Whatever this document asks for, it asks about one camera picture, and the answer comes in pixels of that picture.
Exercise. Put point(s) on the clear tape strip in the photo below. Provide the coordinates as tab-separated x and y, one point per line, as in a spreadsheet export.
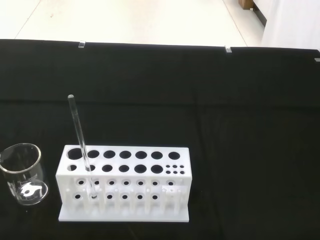
228	49
81	44
317	60

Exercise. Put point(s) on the brown cardboard box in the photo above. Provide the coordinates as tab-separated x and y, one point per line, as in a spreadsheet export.
246	3

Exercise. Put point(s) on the black cloth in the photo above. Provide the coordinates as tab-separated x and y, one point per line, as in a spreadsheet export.
225	140

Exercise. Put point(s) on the clear glass beaker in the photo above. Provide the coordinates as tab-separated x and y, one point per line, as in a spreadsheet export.
25	180

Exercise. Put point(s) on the white test tube rack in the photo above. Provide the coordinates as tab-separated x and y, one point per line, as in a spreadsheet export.
125	172

